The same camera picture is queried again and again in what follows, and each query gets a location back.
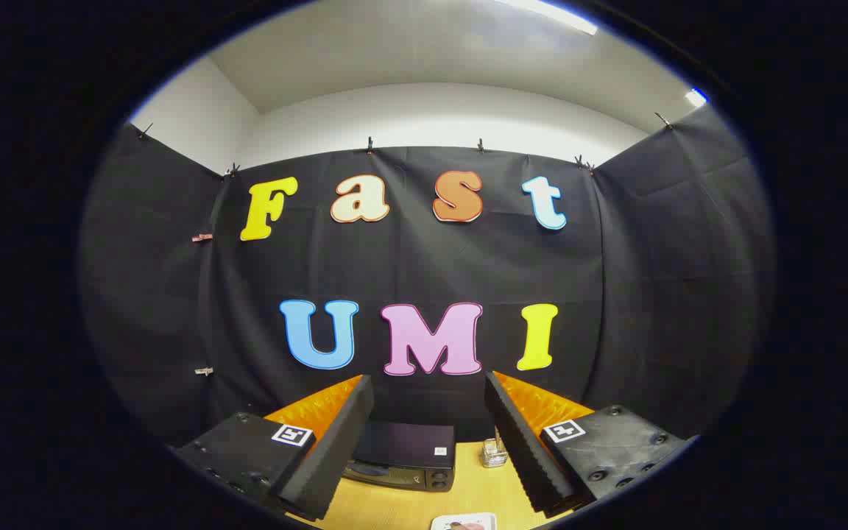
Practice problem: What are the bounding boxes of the white square plate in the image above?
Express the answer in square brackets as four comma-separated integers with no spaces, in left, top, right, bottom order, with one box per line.
[430,512,498,530]

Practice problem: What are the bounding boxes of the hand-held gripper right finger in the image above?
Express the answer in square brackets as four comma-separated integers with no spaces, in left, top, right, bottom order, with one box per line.
[484,370,690,518]

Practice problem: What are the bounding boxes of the row of black cloth clips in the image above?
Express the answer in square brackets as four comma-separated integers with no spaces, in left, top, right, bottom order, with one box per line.
[137,112,675,179]

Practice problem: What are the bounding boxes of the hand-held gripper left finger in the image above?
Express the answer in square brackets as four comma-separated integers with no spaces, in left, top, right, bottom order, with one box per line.
[174,374,375,522]

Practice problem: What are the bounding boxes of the black backdrop cloth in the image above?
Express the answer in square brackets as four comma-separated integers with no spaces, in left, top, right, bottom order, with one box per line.
[78,103,777,450]

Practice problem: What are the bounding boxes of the clear glass holder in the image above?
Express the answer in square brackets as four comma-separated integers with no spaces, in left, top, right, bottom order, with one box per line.
[481,434,509,469]

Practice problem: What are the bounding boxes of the black toaster oven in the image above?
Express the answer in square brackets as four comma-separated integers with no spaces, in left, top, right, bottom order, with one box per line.
[342,421,457,492]

